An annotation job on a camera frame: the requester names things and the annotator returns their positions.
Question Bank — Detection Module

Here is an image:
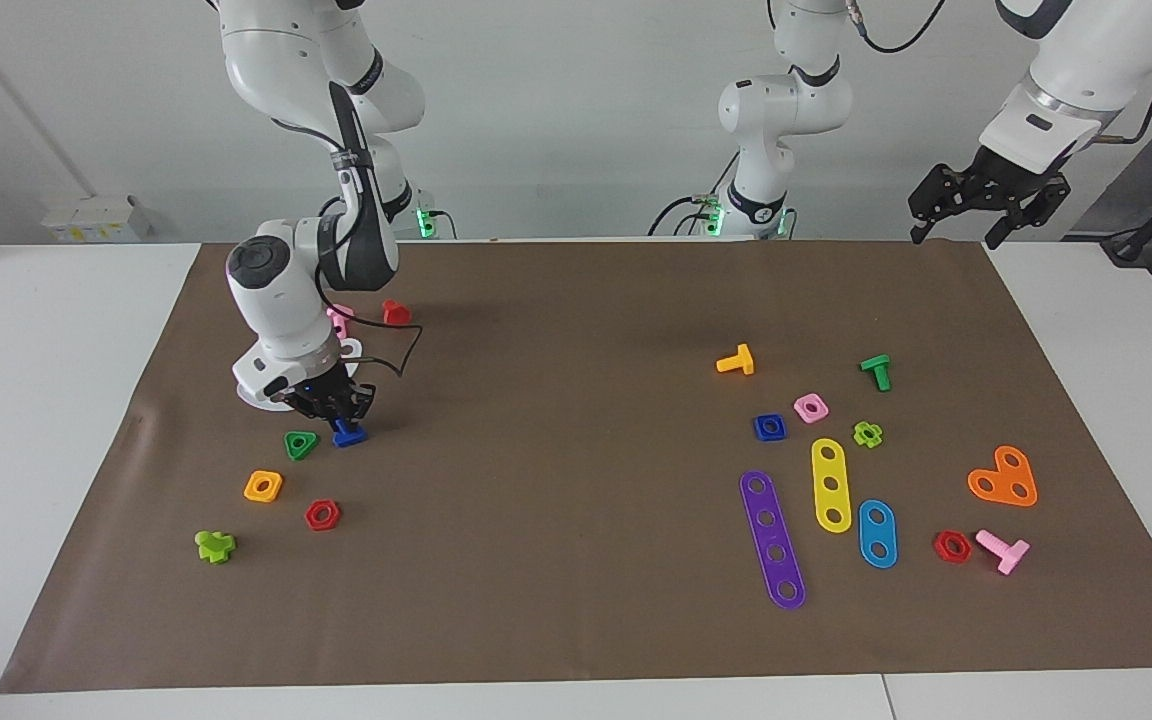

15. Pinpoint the white curved five-hole plate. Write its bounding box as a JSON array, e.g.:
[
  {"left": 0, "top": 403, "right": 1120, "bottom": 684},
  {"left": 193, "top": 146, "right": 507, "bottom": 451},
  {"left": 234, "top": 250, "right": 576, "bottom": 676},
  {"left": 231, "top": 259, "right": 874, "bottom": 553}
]
[{"left": 236, "top": 338, "right": 377, "bottom": 413}]

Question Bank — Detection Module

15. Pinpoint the orange heart-shaped plate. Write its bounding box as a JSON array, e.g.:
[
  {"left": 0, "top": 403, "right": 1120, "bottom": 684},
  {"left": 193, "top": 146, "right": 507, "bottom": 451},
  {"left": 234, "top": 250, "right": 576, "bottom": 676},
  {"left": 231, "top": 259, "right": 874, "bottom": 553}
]
[{"left": 967, "top": 445, "right": 1039, "bottom": 508}]

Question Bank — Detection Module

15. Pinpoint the brown paper mat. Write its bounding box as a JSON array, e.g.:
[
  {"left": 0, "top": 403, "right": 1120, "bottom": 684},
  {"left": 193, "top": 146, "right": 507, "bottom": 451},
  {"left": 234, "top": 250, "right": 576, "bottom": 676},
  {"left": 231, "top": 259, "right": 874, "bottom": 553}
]
[{"left": 0, "top": 238, "right": 1152, "bottom": 694}]

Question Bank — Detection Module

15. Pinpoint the yellow three-hole strip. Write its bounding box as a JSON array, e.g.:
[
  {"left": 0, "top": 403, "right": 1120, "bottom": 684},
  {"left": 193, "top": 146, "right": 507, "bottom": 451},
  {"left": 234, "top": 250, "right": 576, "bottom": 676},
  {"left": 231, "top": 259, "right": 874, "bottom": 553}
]
[{"left": 811, "top": 438, "right": 854, "bottom": 534}]

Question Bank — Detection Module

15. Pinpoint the blue two-hole strip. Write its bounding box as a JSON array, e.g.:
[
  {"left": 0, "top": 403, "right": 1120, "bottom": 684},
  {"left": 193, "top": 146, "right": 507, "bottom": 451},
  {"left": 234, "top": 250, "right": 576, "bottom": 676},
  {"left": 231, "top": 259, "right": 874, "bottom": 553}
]
[{"left": 858, "top": 499, "right": 899, "bottom": 570}]

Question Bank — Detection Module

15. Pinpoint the purple four-hole strip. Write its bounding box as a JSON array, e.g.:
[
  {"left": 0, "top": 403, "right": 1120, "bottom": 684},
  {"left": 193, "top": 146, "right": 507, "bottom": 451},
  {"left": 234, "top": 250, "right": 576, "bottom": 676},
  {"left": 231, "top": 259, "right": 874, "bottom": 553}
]
[{"left": 739, "top": 470, "right": 807, "bottom": 610}]

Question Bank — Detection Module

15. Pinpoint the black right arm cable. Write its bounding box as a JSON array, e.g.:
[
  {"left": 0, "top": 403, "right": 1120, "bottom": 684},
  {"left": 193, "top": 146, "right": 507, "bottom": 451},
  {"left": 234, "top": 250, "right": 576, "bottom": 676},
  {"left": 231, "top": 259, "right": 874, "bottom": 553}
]
[{"left": 316, "top": 80, "right": 425, "bottom": 381}]

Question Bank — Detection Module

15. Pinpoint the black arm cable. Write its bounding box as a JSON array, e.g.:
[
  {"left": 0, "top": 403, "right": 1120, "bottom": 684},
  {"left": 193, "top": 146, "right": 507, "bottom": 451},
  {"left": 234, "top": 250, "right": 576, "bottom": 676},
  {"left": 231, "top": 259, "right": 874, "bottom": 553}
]
[
  {"left": 846, "top": 0, "right": 1152, "bottom": 146},
  {"left": 316, "top": 80, "right": 425, "bottom": 381}
]

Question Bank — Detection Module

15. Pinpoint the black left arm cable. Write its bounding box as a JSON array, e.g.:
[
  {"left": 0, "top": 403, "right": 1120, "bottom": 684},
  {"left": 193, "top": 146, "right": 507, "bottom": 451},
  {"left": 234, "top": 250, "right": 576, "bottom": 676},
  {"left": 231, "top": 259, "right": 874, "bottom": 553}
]
[{"left": 846, "top": 0, "right": 1152, "bottom": 146}]

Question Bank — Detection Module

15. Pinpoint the black base cable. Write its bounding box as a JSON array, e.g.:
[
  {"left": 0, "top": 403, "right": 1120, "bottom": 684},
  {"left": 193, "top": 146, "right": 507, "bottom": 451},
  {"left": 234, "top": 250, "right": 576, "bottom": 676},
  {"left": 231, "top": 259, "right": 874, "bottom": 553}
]
[{"left": 648, "top": 195, "right": 722, "bottom": 238}]

